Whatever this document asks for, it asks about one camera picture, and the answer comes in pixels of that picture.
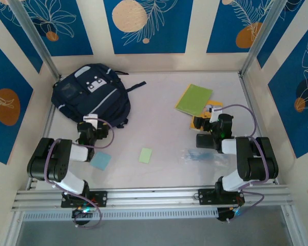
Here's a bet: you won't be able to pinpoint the yellow book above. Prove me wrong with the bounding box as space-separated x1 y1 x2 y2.
189 99 224 132

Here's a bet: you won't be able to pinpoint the black pencil case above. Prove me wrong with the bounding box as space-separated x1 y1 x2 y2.
196 133 216 150

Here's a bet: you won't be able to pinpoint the green notebook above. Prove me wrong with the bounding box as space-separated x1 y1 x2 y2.
175 83 213 115

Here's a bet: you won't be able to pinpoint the light blue sticky note pad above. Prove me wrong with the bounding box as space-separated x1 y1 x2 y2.
89 151 112 171

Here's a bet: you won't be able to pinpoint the navy blue student backpack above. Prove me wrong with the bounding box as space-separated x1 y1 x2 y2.
51 63 147 129

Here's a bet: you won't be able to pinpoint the clear plastic bag blue items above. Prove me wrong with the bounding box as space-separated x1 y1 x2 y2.
178 148 232 165

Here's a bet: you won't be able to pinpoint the light green sticky note pad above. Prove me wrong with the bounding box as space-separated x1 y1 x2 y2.
139 147 153 164

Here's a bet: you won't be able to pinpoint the black connector box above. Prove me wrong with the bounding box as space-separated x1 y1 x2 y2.
217 207 241 223
71 207 94 226

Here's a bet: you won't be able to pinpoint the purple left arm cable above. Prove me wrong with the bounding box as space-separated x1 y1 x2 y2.
44 118 116 230

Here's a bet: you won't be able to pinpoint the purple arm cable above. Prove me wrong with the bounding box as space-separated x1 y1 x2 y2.
44 118 116 230
220 104 270 223

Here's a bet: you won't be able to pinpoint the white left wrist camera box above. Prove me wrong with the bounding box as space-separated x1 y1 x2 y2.
83 114 99 128

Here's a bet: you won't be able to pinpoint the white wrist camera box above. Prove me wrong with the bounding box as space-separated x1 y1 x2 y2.
206 106 223 116
83 114 99 128

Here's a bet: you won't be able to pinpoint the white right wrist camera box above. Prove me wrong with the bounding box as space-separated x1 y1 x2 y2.
206 106 223 116

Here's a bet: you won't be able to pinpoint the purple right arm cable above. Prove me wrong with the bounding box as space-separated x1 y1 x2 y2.
220 104 270 223

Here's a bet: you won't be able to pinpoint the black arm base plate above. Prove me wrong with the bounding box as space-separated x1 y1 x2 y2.
61 190 108 208
198 188 246 206

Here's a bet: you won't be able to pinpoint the aluminium mounting rail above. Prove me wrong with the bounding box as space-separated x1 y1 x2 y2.
11 183 294 212

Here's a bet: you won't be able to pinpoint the grey slotted cable duct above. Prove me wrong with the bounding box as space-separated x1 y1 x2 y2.
22 208 220 221

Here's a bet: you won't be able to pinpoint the aluminium frame post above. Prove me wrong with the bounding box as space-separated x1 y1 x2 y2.
239 0 284 77
8 0 62 80

